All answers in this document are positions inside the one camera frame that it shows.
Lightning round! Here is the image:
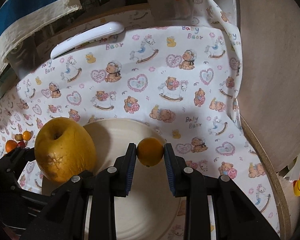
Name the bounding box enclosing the large orange tangerine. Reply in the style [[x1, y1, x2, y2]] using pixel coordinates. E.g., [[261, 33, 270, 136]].
[[5, 140, 18, 153]]

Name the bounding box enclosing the yellow cherry tomato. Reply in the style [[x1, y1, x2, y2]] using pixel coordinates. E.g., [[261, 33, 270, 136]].
[[22, 131, 32, 141]]

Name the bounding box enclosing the small orange kumquat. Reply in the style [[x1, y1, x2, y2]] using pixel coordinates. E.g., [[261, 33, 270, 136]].
[[137, 137, 164, 167]]

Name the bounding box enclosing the red cherry tomato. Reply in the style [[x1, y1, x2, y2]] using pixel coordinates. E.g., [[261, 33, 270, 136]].
[[17, 141, 25, 148]]

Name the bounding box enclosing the large yellow pomelo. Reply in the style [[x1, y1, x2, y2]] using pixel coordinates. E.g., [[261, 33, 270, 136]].
[[34, 117, 97, 184]]

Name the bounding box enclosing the cream round plate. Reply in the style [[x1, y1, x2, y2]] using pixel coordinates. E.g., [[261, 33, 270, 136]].
[[41, 118, 182, 240]]

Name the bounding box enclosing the brown longan fruit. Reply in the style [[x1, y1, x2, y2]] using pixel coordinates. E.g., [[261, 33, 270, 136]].
[[14, 134, 23, 141]]

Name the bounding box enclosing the wooden round board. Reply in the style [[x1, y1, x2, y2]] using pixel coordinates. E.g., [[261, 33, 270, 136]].
[[238, 0, 300, 239]]

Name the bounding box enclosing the baby bear print cloth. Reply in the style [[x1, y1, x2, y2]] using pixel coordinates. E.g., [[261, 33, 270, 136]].
[[0, 0, 280, 237]]

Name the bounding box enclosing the striped Paris canvas cloth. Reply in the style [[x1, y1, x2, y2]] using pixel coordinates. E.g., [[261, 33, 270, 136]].
[[0, 0, 82, 75]]

